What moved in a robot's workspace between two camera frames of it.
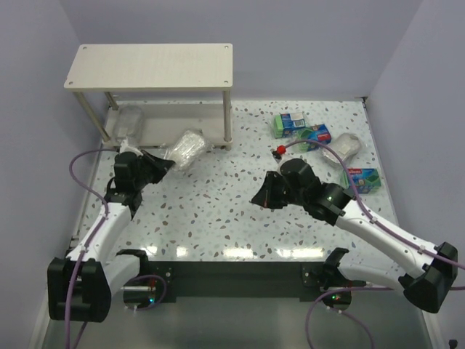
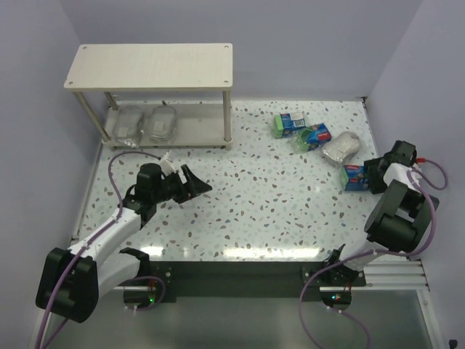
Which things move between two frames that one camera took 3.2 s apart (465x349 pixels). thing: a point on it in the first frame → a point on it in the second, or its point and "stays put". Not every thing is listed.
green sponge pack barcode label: (285, 123) stays put
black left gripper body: (151, 168) → (185, 187)
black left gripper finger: (155, 168) → (194, 185)
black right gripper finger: (272, 194) → (374, 170)
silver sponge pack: (187, 150) → (162, 124)
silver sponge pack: (129, 124) stays put
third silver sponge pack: (347, 145) stays put
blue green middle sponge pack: (316, 132) stays put
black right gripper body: (273, 191) → (375, 174)
